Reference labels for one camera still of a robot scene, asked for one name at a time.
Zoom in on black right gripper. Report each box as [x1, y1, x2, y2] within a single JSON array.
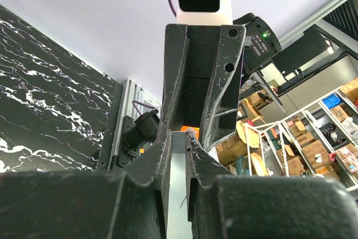
[[159, 24, 246, 148]]

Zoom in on staple box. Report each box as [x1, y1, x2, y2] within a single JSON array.
[[180, 125, 200, 139]]

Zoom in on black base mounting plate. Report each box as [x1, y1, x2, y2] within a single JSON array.
[[109, 78, 163, 171]]

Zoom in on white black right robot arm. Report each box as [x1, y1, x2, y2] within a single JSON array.
[[158, 13, 281, 149]]

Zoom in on white metal storage shelf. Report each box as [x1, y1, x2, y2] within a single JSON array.
[[244, 88, 357, 198]]

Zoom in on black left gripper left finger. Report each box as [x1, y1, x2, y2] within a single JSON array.
[[1, 124, 171, 238]]

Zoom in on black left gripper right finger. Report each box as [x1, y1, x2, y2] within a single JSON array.
[[186, 133, 357, 238]]

